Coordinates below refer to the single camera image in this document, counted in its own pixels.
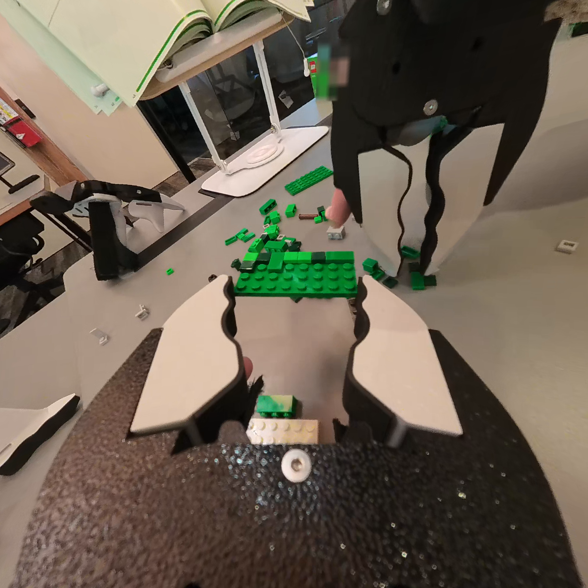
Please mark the pile of small lego pieces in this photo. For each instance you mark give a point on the pile of small lego pieces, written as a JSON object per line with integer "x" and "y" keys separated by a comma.
{"x": 274, "y": 216}

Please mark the wooden-edged office desk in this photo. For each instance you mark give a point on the wooden-edged office desk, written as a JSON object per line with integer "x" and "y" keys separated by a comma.
{"x": 18, "y": 206}

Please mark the wooden pillar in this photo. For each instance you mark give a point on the wooden pillar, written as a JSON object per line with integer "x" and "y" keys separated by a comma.
{"x": 46, "y": 151}

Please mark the white book stand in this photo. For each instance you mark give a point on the white book stand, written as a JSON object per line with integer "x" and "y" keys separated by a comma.
{"x": 275, "y": 142}

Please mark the small white square frame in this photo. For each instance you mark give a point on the small white square frame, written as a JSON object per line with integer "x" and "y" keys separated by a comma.
{"x": 566, "y": 246}

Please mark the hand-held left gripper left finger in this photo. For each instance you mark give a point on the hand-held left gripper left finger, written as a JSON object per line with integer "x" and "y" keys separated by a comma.
{"x": 193, "y": 367}

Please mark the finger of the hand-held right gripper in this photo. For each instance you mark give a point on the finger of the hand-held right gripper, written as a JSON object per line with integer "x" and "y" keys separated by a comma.
{"x": 381, "y": 197}
{"x": 468, "y": 174}

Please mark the person's right hand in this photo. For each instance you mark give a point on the person's right hand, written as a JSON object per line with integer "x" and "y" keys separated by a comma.
{"x": 339, "y": 209}

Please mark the small grey lego clip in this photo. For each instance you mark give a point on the small grey lego clip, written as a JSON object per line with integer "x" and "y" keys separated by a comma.
{"x": 99, "y": 336}
{"x": 142, "y": 311}

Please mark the white lego plate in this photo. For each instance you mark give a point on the white lego plate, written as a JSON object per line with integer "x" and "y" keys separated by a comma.
{"x": 285, "y": 432}

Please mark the person's right forearm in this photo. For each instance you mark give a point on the person's right forearm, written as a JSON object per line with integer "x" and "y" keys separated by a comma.
{"x": 569, "y": 9}

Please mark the small tablet on stand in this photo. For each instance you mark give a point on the small tablet on stand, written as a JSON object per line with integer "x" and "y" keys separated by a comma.
{"x": 18, "y": 181}

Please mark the green lego baseplate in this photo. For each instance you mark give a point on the green lego baseplate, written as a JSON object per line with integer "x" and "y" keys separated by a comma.
{"x": 294, "y": 280}

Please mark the open instruction booklet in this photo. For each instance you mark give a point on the open instruction booklet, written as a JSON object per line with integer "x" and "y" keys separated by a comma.
{"x": 92, "y": 36}

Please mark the narrow green lego plate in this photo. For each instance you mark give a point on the narrow green lego plate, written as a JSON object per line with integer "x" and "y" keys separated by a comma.
{"x": 308, "y": 180}

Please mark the light grey lego brick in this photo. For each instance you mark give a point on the light grey lego brick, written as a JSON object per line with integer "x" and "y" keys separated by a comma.
{"x": 336, "y": 232}

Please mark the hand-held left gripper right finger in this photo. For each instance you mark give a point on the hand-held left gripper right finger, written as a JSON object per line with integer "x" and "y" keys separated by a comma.
{"x": 404, "y": 367}

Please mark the person's left hand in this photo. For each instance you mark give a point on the person's left hand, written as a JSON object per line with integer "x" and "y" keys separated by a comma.
{"x": 248, "y": 368}

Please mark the green lego brick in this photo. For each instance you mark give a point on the green lego brick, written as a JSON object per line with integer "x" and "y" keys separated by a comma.
{"x": 275, "y": 405}

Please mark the red fire extinguisher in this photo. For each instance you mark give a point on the red fire extinguisher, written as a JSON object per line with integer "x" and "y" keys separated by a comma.
{"x": 23, "y": 133}

